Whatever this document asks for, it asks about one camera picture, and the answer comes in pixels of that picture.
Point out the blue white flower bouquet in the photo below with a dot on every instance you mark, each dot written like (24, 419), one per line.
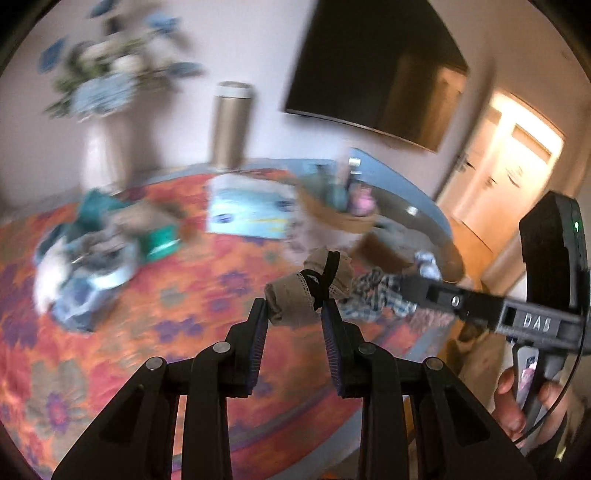
(115, 60)

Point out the beige lace cloth roll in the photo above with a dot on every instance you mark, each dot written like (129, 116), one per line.
(291, 290)

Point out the silver capped bottle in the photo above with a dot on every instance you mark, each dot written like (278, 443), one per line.
(352, 177)

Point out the blue plaid cloth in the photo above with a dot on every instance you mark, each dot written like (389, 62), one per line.
(369, 295)

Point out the black wall television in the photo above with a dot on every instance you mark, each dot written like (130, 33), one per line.
(369, 69)

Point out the round wooden basket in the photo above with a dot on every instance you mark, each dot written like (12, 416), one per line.
(341, 217)

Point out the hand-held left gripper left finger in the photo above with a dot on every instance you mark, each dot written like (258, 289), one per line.
(259, 332)

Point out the gold thermos bottle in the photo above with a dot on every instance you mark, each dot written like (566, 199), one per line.
(231, 129)

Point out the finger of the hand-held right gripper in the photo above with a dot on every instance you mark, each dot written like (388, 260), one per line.
(443, 297)

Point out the green packet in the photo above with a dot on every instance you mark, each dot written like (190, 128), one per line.
(161, 240)

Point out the person's right hand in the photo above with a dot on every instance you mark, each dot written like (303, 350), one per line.
(508, 410)

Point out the white ribbed vase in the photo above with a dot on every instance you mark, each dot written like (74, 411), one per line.
(108, 152)

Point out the pink small bottle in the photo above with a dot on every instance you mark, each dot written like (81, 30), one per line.
(362, 201)

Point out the light blue booklet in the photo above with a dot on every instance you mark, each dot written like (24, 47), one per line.
(249, 212)

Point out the blue white small cloth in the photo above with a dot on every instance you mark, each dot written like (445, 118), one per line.
(427, 265)

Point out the white fluffy cloth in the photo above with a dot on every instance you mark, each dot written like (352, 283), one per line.
(51, 277)

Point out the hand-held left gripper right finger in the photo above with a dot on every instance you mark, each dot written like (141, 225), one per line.
(330, 337)

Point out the wooden door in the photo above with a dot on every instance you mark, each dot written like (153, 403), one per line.
(503, 175)

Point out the orange floral tablecloth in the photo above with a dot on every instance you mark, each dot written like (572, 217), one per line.
(184, 295)

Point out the teal bottle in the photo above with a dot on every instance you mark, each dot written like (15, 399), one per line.
(330, 187)

